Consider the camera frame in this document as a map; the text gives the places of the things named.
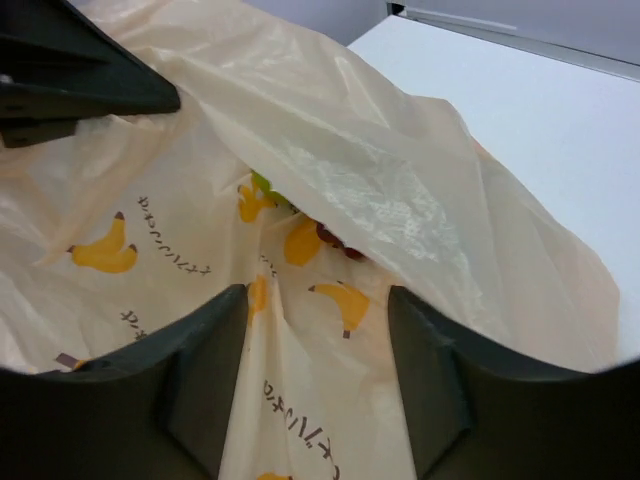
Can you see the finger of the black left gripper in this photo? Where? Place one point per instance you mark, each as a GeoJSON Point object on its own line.
{"type": "Point", "coordinates": [58, 68]}

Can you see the aluminium table edge rail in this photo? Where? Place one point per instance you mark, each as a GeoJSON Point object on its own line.
{"type": "Point", "coordinates": [599, 35]}

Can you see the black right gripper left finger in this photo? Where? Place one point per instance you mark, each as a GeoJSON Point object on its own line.
{"type": "Point", "coordinates": [158, 408]}

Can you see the dark red fake grapes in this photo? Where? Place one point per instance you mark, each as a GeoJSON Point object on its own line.
{"type": "Point", "coordinates": [333, 241]}

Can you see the banana print plastic bag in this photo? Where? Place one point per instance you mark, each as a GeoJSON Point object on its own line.
{"type": "Point", "coordinates": [134, 222]}

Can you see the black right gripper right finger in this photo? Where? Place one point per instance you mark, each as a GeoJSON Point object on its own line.
{"type": "Point", "coordinates": [475, 409]}

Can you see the green fake fruit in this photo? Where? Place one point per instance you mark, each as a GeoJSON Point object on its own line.
{"type": "Point", "coordinates": [267, 197]}

